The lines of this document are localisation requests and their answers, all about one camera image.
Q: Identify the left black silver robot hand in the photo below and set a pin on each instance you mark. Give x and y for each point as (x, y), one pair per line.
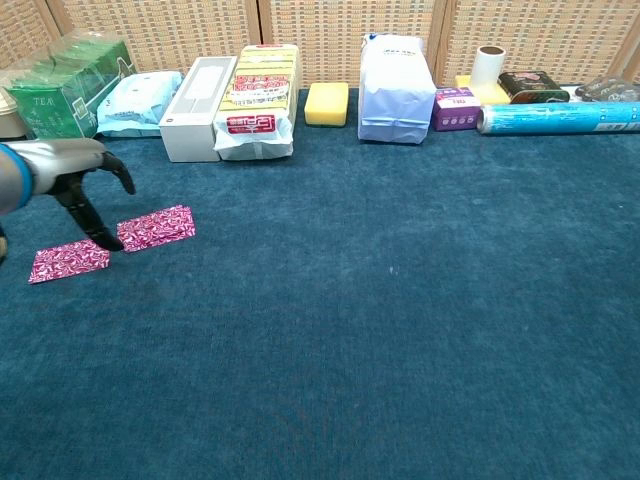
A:
(65, 162)

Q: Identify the green tea bag box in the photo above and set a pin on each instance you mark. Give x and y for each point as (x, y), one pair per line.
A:
(55, 110)

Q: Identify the beige lunch box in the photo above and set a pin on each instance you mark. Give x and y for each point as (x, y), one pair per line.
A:
(12, 120)

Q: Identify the light blue wet wipes pack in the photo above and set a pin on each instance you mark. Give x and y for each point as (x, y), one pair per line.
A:
(135, 105)

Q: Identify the white power strip box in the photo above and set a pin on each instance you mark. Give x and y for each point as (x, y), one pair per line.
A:
(190, 135)

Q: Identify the yellow sponge multipack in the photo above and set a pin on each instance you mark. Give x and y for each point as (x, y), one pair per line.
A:
(255, 100)

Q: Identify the yellow sponge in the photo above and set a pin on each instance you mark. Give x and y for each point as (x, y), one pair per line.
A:
(496, 96)
(326, 105)

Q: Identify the rattan folding screen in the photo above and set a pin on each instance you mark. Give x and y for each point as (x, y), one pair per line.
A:
(325, 35)

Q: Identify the white paper bag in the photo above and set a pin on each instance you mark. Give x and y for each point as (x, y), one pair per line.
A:
(395, 95)

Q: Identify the blue felt table mat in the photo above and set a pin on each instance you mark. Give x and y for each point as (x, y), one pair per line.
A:
(375, 300)

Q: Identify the small purple box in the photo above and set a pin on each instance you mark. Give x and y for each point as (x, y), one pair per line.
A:
(456, 110)

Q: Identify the white paper roll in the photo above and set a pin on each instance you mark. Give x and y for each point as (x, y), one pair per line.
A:
(487, 67)

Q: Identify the black tin can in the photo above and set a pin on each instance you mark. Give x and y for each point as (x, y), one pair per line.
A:
(530, 86)

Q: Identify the blue cling film roll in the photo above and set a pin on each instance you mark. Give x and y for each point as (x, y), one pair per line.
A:
(550, 119)

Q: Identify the dark wrapped packet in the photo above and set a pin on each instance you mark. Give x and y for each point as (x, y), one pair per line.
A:
(610, 90)

